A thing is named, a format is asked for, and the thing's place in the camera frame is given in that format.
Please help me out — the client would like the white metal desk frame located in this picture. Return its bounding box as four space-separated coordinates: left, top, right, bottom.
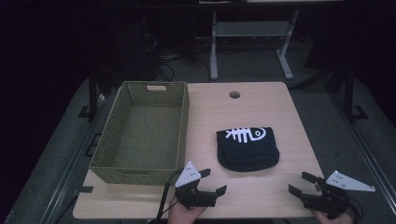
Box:
209 8 301 81

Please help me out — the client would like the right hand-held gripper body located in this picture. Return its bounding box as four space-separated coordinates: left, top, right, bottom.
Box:
301 170 376 219

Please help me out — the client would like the black metal stand post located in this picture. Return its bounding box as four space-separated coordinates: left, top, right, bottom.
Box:
78 66 104 122
342 63 370 123

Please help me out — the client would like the bundle of floor cables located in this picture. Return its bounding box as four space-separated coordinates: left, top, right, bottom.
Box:
146 34 213 82

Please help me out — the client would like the person's right hand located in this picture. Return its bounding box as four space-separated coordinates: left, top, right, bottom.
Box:
311 210 355 224

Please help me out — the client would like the grey metal floor rail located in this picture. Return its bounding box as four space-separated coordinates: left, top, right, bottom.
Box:
328 91 396 208
38 91 110 224

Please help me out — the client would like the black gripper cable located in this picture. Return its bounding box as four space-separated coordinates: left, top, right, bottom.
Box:
347 198 365 224
148 167 185 224

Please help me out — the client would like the black cloth with fishbone print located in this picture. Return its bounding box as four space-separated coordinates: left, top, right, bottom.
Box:
216 126 280 173

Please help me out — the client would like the green woven basket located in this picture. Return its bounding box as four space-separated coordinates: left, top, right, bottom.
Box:
89 80 191 187

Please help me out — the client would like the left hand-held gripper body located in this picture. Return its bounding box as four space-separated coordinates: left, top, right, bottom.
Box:
174 161 219 210

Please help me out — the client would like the person's left hand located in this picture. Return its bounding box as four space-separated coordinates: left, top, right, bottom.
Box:
167 195 206 224

